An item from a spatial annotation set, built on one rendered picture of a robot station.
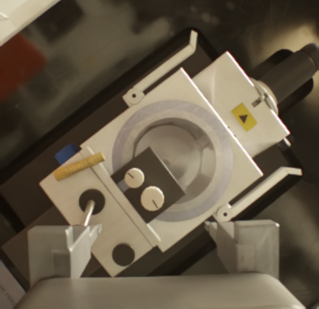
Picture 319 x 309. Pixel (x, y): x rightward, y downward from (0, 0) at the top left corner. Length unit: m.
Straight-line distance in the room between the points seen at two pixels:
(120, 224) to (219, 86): 0.13
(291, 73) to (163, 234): 0.16
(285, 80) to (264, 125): 0.04
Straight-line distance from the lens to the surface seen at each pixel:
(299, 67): 0.36
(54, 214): 0.34
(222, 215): 0.31
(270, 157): 0.42
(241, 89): 0.34
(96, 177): 0.29
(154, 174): 0.29
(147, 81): 0.30
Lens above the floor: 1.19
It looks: 1 degrees up
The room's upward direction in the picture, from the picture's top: 52 degrees clockwise
